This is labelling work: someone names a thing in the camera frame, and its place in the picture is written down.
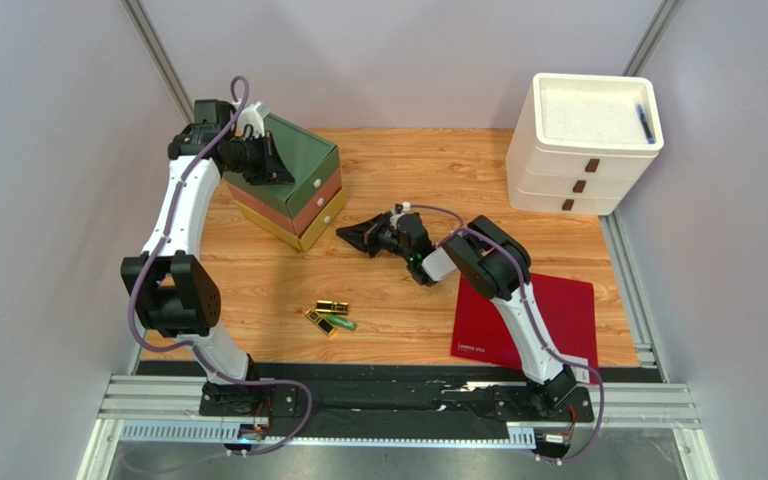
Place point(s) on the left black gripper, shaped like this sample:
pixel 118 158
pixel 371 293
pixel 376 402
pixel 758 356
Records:
pixel 272 170

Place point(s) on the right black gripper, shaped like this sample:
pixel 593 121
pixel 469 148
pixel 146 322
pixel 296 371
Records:
pixel 379 232

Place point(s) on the green top drawer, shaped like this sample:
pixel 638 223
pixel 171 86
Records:
pixel 310 158

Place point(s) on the yellow bottom drawer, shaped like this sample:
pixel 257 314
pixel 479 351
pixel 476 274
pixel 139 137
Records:
pixel 304 241

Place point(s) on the pink drawer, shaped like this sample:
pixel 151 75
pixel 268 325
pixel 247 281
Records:
pixel 298 224

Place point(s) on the gold rectangular case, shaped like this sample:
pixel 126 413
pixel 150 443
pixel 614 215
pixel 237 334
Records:
pixel 332 307
pixel 320 322

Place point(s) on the green lipstick tube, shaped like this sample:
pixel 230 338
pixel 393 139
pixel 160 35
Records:
pixel 341 322

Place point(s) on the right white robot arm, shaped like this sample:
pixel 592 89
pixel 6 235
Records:
pixel 496 266

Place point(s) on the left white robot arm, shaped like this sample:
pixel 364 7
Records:
pixel 173 301

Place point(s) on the red mirror board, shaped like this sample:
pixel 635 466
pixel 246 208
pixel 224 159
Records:
pixel 567 308

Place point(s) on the white three-drawer organizer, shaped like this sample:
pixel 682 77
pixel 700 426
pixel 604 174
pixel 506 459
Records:
pixel 578 146

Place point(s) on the blue pen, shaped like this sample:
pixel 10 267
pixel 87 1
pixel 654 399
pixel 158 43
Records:
pixel 642 116

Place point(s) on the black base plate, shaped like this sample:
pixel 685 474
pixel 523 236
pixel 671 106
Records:
pixel 405 402

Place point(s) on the aluminium frame rail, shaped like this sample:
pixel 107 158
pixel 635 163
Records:
pixel 166 408

